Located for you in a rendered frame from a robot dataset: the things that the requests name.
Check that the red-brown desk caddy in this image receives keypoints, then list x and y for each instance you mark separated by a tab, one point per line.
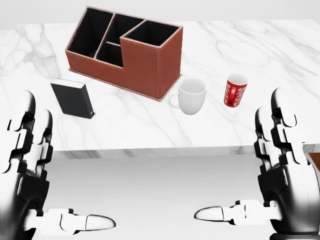
140	62

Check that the black box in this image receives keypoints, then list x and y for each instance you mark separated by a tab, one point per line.
73	100

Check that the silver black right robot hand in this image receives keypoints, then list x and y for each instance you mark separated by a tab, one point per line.
287	185

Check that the white mug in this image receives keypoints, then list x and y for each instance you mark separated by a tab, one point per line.
191	96

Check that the red patterned mug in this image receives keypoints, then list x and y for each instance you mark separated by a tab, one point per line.
235	91

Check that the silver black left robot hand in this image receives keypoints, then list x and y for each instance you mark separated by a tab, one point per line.
30	190

